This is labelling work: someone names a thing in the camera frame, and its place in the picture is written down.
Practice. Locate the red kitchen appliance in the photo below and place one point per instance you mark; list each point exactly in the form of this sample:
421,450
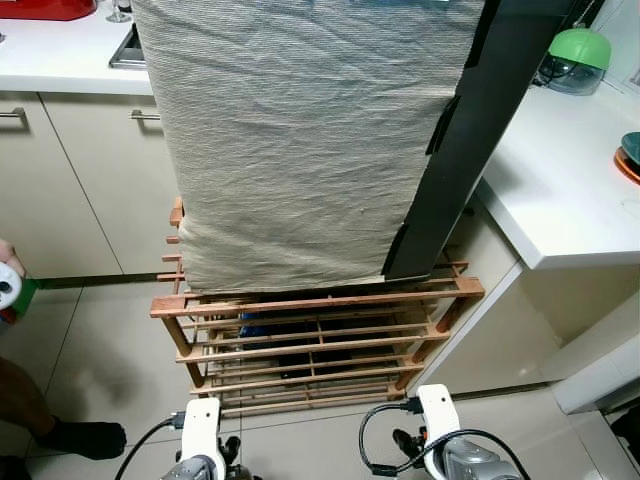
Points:
40,8

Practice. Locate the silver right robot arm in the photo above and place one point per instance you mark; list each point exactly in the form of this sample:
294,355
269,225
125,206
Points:
478,462

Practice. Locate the beige base cabinet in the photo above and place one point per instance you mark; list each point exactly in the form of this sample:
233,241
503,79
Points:
80,190

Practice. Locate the black tall appliance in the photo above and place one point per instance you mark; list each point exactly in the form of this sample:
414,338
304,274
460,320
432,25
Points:
480,130

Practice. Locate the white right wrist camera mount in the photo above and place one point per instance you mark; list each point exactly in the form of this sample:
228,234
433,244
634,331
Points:
438,420

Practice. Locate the teal plate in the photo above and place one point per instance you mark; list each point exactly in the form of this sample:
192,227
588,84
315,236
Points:
632,147

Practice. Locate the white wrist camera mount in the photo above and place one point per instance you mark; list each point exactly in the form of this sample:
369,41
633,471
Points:
202,425
438,420

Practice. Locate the green small object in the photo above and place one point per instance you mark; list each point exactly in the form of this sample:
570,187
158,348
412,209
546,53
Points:
28,294

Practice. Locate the beige woven cover cloth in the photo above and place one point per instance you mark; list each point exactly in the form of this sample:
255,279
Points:
300,140

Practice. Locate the steel faucet base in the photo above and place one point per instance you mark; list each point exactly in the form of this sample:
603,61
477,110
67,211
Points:
120,10

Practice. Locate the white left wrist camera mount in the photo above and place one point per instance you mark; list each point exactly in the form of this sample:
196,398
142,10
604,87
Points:
202,425

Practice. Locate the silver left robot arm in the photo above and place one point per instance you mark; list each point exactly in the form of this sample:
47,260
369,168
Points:
195,469

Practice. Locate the brown wooden slatted rack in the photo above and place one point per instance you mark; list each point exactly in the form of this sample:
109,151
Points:
300,304

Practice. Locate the person's foot in black sock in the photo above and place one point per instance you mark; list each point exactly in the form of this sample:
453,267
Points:
90,438

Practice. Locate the blue item inside rack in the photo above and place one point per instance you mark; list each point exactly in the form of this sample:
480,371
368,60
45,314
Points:
252,325

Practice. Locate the white round handheld device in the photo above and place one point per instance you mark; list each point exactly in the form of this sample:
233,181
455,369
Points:
8,288

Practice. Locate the steel kitchen sink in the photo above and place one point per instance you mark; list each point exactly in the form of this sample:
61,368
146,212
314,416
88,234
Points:
130,50

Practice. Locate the white corner counter cabinet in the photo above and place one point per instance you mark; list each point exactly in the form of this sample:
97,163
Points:
560,300

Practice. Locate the orange plate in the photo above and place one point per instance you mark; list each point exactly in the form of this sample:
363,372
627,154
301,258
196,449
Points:
626,168

